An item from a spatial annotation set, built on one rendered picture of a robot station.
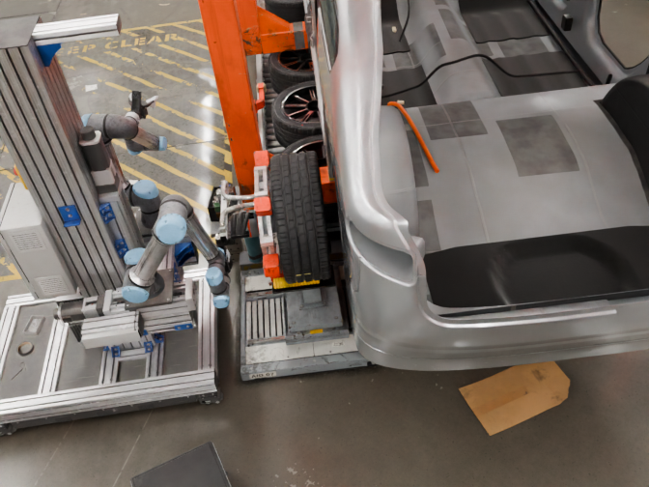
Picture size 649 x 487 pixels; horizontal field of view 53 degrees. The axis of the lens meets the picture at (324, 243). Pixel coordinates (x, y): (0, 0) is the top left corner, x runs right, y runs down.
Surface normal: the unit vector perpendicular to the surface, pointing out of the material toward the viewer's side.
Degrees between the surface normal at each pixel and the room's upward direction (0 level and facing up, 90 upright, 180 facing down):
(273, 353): 0
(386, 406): 0
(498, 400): 1
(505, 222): 19
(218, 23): 90
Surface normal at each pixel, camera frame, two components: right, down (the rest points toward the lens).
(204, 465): -0.08, -0.71
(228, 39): 0.09, 0.69
